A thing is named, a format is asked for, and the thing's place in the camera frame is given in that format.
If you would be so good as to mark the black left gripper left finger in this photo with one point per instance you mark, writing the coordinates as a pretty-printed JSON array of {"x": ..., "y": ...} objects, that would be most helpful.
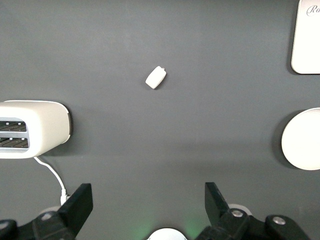
[{"x": 75, "y": 210}]

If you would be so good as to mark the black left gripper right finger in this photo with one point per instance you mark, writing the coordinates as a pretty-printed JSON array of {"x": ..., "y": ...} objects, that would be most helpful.
[{"x": 217, "y": 210}]

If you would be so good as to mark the round beige plate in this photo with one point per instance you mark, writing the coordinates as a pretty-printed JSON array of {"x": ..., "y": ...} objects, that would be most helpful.
[{"x": 302, "y": 140}]

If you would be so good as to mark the small white bun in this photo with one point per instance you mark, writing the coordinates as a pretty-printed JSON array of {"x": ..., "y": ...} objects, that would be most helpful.
[{"x": 155, "y": 78}]

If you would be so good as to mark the beige tray with script logo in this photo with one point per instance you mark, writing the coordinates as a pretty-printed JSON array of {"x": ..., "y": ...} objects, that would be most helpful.
[{"x": 307, "y": 45}]

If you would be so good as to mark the white two-slot toaster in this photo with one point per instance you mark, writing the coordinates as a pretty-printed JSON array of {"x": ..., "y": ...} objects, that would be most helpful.
[{"x": 47, "y": 125}]

